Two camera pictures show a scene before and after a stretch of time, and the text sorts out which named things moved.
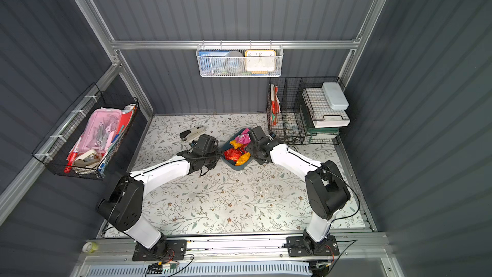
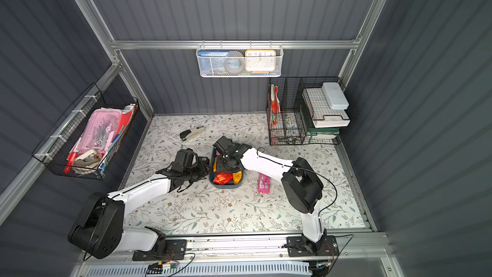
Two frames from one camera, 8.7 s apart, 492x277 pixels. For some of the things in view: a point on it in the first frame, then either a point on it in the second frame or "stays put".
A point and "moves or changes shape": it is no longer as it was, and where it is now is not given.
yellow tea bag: (243, 159) moves or changes shape
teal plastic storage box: (230, 163) moves or changes shape
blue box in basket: (212, 62) stays put
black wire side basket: (88, 140) stays put
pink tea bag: (244, 138) -> (264, 183)
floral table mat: (268, 199) stays put
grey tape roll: (234, 62) stays put
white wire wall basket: (239, 61) stays put
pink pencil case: (100, 131) stays put
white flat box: (335, 97) stays put
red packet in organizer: (275, 105) stays put
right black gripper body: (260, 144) -> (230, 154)
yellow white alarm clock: (260, 60) stays put
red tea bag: (234, 154) moves or changes shape
